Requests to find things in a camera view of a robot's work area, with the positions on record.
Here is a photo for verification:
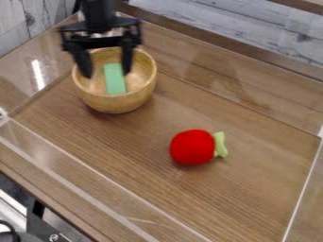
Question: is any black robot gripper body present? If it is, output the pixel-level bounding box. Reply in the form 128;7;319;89
57;0;144;52

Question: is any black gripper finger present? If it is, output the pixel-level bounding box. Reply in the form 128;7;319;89
69;43;93;78
121;38;133;75

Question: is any green rectangular block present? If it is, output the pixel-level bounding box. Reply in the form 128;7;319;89
104;63;127;95

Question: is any light wooden bowl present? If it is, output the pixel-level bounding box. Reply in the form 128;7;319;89
72;47;157;113

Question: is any red plush apple toy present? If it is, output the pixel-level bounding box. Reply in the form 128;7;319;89
170;130;228;165

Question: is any clear acrylic front barrier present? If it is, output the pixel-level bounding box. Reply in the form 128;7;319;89
0;110;212;242

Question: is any black table leg bracket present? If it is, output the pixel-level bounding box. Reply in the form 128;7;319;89
27;200;72;242

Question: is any black cable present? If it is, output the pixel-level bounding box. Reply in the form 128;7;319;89
0;219;23;242

